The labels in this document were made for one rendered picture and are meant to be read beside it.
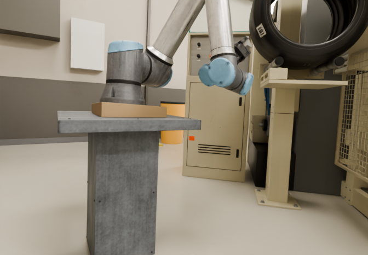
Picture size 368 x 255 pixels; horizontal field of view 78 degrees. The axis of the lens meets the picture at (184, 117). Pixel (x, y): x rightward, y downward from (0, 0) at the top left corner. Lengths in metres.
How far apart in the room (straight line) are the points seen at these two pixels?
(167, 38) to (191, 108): 1.02
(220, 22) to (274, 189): 1.25
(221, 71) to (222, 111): 1.23
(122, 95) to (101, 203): 0.42
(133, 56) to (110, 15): 3.02
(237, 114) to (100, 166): 1.34
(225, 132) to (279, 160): 0.52
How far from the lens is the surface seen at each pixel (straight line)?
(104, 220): 1.01
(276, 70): 1.30
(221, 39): 0.82
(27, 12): 3.62
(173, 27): 1.10
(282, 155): 1.71
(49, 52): 3.77
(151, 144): 0.97
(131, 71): 0.98
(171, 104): 3.52
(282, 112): 1.67
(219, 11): 0.87
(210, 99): 1.99
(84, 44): 3.70
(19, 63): 3.77
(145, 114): 0.93
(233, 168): 2.06
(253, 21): 1.38
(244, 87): 0.89
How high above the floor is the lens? 0.67
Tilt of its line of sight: 4 degrees down
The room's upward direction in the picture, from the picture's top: 2 degrees clockwise
